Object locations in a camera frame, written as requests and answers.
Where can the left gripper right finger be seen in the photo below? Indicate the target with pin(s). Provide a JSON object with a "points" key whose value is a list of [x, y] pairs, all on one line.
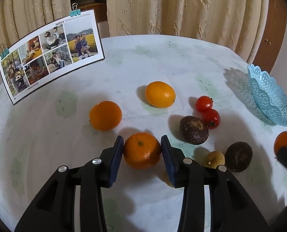
{"points": [[213, 199]]}

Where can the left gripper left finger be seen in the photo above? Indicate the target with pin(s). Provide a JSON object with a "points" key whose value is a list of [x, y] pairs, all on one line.
{"points": [[53, 208]]}

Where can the dark passion fruit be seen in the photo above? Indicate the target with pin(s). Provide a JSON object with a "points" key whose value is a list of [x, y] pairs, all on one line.
{"points": [[193, 130], [238, 156]]}

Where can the small yellow-brown longan fruit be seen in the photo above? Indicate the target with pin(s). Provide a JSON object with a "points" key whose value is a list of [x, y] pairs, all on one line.
{"points": [[214, 159]]}

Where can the red tomato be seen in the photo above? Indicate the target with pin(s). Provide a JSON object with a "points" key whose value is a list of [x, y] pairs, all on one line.
{"points": [[211, 119], [204, 103]]}

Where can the mandarin orange with stem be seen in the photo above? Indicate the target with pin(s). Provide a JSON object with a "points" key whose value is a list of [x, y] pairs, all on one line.
{"points": [[142, 151]]}

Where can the smooth orange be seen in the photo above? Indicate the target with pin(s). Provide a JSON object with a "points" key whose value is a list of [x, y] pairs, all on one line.
{"points": [[105, 116]]}

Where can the yellow-orange oval orange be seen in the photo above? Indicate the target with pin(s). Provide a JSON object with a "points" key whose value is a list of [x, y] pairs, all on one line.
{"points": [[160, 94]]}

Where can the light blue lace plastic basket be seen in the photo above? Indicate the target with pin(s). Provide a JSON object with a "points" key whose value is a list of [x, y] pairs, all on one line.
{"points": [[268, 96]]}

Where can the metal door knob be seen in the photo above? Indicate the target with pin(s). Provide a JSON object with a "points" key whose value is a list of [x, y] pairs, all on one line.
{"points": [[268, 42]]}

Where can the brown wooden door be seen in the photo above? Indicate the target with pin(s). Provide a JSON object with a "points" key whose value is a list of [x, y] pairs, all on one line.
{"points": [[275, 28]]}

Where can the beige curtain right panel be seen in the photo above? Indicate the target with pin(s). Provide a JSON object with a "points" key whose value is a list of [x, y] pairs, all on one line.
{"points": [[236, 24]]}

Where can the beige curtain panel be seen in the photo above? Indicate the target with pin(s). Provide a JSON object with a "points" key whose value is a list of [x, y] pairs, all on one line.
{"points": [[18, 18], [236, 24]]}

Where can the teal binder clip left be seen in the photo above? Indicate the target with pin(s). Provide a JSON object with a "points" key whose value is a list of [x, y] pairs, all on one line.
{"points": [[5, 50]]}

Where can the teal binder clip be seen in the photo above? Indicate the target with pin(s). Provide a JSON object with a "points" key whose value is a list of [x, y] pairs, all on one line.
{"points": [[75, 11], [5, 50]]}

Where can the photo collage card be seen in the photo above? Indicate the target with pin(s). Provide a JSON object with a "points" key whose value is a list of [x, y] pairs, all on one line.
{"points": [[49, 53]]}

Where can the teal binder clip top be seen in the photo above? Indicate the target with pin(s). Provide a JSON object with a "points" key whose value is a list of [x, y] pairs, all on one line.
{"points": [[75, 11]]}

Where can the beige curtain left panel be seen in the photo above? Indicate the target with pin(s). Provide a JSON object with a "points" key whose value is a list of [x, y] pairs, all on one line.
{"points": [[18, 18]]}

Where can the wooden window sill cabinet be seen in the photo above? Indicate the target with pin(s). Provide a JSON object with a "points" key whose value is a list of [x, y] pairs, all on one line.
{"points": [[99, 7]]}

